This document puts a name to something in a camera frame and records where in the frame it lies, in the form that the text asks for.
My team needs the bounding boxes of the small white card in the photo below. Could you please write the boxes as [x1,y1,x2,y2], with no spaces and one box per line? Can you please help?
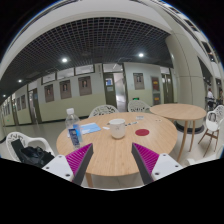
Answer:
[136,115,144,120]

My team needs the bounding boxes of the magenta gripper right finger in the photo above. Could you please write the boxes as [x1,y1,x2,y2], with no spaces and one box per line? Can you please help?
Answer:
[131,142,184,185]

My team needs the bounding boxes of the white ceramic mug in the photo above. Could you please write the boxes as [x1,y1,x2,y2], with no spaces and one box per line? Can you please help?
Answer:
[109,119,125,139]

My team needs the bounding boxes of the black marker pen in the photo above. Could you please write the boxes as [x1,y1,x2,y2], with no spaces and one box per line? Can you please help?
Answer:
[125,121,139,127]

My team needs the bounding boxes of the black bag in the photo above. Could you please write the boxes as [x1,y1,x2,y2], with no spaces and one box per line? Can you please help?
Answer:
[11,139,54,168]

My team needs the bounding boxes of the person in white shirt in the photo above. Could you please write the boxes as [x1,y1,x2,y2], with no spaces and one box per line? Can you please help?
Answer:
[207,88,215,109]

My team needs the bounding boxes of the white chair wooden legs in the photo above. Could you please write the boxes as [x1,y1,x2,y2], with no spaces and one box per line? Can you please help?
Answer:
[197,104,224,153]

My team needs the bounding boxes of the blue paper booklet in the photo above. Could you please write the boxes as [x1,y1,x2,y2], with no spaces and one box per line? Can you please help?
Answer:
[73,123,101,137]

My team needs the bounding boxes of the clear plastic water bottle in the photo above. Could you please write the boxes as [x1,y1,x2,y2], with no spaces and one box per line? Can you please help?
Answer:
[65,108,82,150]

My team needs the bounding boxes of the round wooden table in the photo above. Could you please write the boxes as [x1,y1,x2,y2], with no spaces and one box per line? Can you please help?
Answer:
[150,103,206,160]
[55,111,179,188]

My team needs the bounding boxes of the white chair with black bag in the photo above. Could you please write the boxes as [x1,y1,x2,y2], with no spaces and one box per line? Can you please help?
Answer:
[6,132,54,162]

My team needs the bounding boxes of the white chair far right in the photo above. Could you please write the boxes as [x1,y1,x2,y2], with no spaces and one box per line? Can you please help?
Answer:
[128,100,150,112]

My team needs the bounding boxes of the white chair far left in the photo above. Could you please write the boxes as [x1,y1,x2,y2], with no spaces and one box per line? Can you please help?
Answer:
[90,105,118,117]

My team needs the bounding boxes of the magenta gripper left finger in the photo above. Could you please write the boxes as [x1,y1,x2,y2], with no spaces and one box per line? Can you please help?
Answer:
[42,143,94,186]

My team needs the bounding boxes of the red round coaster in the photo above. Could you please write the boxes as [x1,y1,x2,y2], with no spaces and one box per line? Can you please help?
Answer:
[135,129,150,136]

